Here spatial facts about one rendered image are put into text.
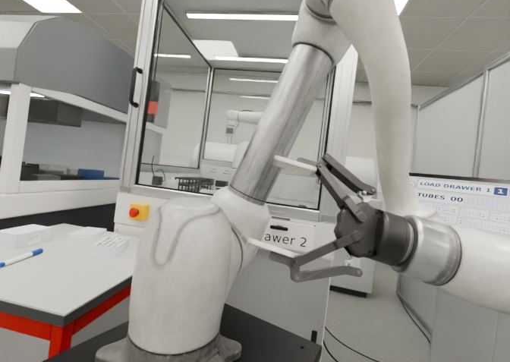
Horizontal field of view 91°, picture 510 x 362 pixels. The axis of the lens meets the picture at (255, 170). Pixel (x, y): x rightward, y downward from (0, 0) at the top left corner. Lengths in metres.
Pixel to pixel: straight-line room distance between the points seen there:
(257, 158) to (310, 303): 0.78
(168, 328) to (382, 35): 0.54
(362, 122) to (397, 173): 3.99
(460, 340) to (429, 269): 0.80
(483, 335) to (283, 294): 0.66
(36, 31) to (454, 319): 1.96
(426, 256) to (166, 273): 0.36
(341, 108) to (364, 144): 3.36
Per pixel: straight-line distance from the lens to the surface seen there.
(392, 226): 0.40
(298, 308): 1.21
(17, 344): 0.89
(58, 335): 0.80
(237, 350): 0.56
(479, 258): 0.45
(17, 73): 1.46
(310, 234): 1.09
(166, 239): 0.42
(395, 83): 0.48
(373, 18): 0.48
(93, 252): 1.08
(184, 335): 0.46
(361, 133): 4.49
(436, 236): 0.43
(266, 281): 1.18
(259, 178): 0.58
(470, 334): 1.21
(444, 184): 1.20
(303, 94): 0.60
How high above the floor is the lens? 1.12
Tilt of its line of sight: level
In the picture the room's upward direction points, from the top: 7 degrees clockwise
